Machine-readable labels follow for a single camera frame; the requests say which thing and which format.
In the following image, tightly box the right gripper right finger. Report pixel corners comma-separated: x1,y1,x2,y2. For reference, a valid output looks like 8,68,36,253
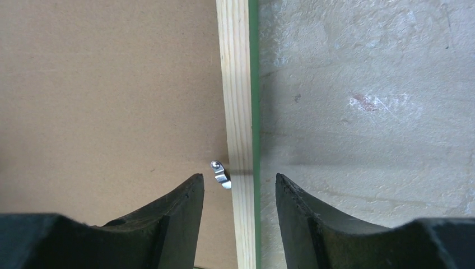
276,174,474,268

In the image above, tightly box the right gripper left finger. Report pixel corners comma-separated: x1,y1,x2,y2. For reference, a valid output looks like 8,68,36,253
1,174,204,268

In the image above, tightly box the brown cardboard backing board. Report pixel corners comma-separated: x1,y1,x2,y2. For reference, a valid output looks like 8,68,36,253
1,1,238,268

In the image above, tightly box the green wooden picture frame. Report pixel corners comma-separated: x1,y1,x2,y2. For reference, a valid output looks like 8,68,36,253
216,1,258,268

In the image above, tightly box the small metal frame clip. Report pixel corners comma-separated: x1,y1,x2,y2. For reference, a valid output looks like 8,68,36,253
210,160,232,189

